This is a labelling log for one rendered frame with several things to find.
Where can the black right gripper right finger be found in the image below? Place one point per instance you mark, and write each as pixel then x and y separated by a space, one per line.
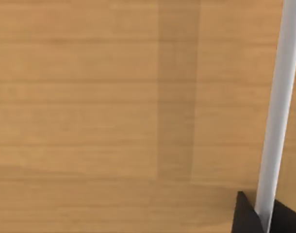
pixel 288 219

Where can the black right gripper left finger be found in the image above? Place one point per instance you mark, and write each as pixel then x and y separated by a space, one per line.
pixel 246 218

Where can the wooden door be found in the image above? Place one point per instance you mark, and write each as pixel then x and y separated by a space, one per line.
pixel 102 109

